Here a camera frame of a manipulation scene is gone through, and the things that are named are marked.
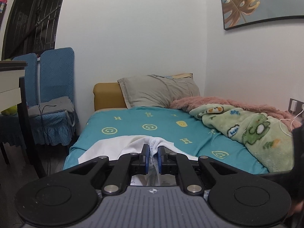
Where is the white garment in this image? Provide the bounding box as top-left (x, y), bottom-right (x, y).
top-left (78, 135), bottom-right (185, 186)

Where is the teal smiley bed sheet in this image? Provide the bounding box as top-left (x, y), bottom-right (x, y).
top-left (64, 107), bottom-right (268, 174)

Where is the pink fluffy blanket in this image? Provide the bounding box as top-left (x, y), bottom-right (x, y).
top-left (168, 96), bottom-right (301, 132)

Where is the grey pillow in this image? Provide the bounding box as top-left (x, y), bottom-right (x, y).
top-left (118, 73), bottom-right (200, 109)

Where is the grey cloth on chair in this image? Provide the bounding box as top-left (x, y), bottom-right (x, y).
top-left (28, 96), bottom-right (75, 117)

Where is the green cartoon fleece blanket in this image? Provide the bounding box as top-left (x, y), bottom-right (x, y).
top-left (189, 104), bottom-right (294, 172)

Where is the yellow green plush toy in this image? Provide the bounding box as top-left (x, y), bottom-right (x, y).
top-left (1, 105), bottom-right (17, 116)

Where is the white desk with dark top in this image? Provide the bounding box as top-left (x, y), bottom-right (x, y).
top-left (1, 61), bottom-right (46, 178)

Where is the dark window grille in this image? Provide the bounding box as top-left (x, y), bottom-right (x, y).
top-left (2, 0), bottom-right (63, 60)

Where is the black cable on chair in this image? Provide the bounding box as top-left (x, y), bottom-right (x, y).
top-left (37, 103), bottom-right (58, 174)

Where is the white charging cable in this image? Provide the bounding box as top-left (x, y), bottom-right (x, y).
top-left (279, 104), bottom-right (304, 138)

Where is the wall power socket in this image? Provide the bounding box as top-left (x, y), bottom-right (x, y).
top-left (288, 98), bottom-right (303, 116)

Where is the golden leaf wall painting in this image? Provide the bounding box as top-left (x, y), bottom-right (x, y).
top-left (221, 0), bottom-right (303, 30)

